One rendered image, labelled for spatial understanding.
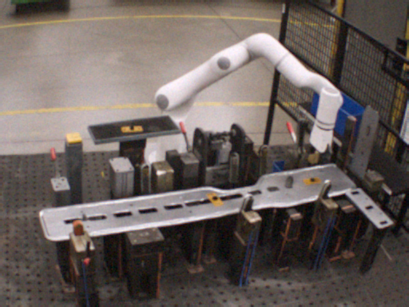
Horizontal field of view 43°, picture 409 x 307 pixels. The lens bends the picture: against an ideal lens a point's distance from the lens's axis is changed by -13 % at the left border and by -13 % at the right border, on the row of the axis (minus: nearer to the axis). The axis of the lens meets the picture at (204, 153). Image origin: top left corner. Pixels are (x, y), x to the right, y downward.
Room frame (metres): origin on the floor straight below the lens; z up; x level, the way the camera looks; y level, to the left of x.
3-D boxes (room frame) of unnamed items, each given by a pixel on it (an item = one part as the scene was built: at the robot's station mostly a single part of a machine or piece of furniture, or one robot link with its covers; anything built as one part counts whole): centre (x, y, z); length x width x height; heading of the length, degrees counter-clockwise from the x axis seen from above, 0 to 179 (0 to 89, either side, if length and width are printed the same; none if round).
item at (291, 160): (2.23, -0.40, 0.88); 0.07 x 0.06 x 0.35; 28
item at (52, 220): (1.85, -0.05, 1.00); 1.38 x 0.22 x 0.02; 118
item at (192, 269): (1.83, 0.01, 0.84); 0.17 x 0.06 x 0.29; 28
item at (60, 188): (1.74, 0.54, 0.88); 0.11 x 0.10 x 0.36; 28
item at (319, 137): (2.08, -0.47, 1.23); 0.10 x 0.07 x 0.11; 27
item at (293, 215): (1.84, -0.38, 0.84); 0.11 x 0.08 x 0.29; 28
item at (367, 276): (1.82, -0.79, 0.84); 0.11 x 0.06 x 0.29; 28
